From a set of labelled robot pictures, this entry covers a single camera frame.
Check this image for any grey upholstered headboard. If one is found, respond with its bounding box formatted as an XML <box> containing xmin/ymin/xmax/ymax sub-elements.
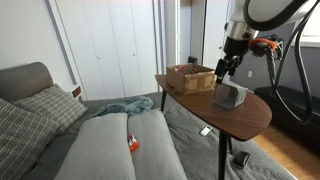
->
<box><xmin>0</xmin><ymin>61</ymin><xmax>55</xmax><ymax>103</ymax></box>

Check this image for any small black background object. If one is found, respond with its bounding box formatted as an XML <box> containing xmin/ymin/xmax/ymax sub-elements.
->
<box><xmin>187</xmin><ymin>55</ymin><xmax>199</xmax><ymax>65</ymax></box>

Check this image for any white framed window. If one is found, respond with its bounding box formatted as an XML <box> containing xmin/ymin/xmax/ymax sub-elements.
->
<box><xmin>289</xmin><ymin>15</ymin><xmax>320</xmax><ymax>48</ymax></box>

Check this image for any black wrist camera orange cable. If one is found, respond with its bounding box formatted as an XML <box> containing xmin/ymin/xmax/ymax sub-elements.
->
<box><xmin>249</xmin><ymin>33</ymin><xmax>285</xmax><ymax>58</ymax></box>

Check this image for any large grey plaid pillow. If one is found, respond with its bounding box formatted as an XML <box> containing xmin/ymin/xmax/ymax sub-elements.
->
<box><xmin>0</xmin><ymin>97</ymin><xmax>62</xmax><ymax>180</ymax></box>

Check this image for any teal crumpled blanket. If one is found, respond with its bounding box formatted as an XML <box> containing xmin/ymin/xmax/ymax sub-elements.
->
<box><xmin>89</xmin><ymin>95</ymin><xmax>155</xmax><ymax>119</ymax></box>

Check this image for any small grey plaid pillow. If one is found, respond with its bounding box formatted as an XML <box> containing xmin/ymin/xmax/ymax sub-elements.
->
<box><xmin>11</xmin><ymin>83</ymin><xmax>89</xmax><ymax>135</ymax></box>

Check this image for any orange white glue stick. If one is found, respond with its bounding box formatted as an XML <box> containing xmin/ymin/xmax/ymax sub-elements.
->
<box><xmin>127</xmin><ymin>133</ymin><xmax>140</xmax><ymax>153</ymax></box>

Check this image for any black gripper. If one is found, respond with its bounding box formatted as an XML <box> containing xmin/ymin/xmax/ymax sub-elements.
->
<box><xmin>214</xmin><ymin>35</ymin><xmax>252</xmax><ymax>85</ymax></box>

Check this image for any white remote control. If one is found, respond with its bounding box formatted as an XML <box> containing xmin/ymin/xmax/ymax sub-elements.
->
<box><xmin>199</xmin><ymin>124</ymin><xmax>214</xmax><ymax>137</ymax></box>

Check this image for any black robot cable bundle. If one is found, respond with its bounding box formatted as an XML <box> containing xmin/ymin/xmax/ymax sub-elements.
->
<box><xmin>265</xmin><ymin>0</ymin><xmax>320</xmax><ymax>126</ymax></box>

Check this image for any black low bench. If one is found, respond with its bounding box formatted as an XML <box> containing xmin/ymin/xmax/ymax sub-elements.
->
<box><xmin>253</xmin><ymin>85</ymin><xmax>320</xmax><ymax>149</ymax></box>

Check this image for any white brown nightstand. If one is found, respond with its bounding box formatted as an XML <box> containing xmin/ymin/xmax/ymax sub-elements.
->
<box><xmin>67</xmin><ymin>84</ymin><xmax>84</xmax><ymax>100</ymax></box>

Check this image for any small black pouch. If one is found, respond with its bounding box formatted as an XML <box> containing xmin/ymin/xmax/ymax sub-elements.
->
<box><xmin>231</xmin><ymin>150</ymin><xmax>252</xmax><ymax>170</ymax></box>

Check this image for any white bifold closet door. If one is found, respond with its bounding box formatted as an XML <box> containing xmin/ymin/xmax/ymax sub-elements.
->
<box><xmin>107</xmin><ymin>0</ymin><xmax>160</xmax><ymax>98</ymax></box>
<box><xmin>54</xmin><ymin>0</ymin><xmax>126</xmax><ymax>101</ymax></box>

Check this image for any long plain grey pillow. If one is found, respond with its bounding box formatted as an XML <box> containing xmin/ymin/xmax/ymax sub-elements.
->
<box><xmin>127</xmin><ymin>108</ymin><xmax>189</xmax><ymax>180</ymax></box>
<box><xmin>53</xmin><ymin>112</ymin><xmax>137</xmax><ymax>180</ymax></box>

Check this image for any dark wooden side table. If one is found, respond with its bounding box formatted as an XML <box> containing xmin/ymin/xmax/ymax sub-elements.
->
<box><xmin>154</xmin><ymin>73</ymin><xmax>273</xmax><ymax>180</ymax></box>

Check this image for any grey sofa bed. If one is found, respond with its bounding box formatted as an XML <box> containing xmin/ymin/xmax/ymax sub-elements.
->
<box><xmin>20</xmin><ymin>91</ymin><xmax>298</xmax><ymax>180</ymax></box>

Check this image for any brown cardboard box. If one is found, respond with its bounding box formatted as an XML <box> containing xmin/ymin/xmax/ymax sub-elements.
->
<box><xmin>165</xmin><ymin>62</ymin><xmax>217</xmax><ymax>96</ymax></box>

